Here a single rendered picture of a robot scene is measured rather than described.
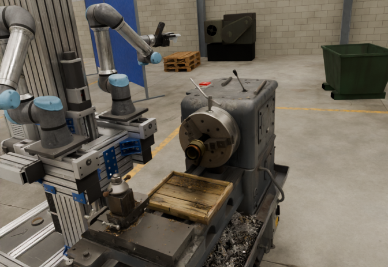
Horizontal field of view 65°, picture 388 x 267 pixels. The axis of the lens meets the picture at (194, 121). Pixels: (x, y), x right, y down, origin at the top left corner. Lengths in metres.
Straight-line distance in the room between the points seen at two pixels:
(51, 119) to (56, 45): 0.43
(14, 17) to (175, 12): 11.04
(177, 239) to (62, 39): 1.21
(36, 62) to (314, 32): 10.27
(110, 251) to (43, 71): 0.99
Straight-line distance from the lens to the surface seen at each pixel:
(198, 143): 1.51
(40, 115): 1.59
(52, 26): 1.80
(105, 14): 1.87
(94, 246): 1.33
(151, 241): 1.18
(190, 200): 1.50
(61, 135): 1.60
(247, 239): 1.74
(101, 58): 2.00
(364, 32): 11.50
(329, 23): 11.38
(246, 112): 1.64
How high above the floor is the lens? 1.74
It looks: 20 degrees down
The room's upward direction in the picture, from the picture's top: 4 degrees counter-clockwise
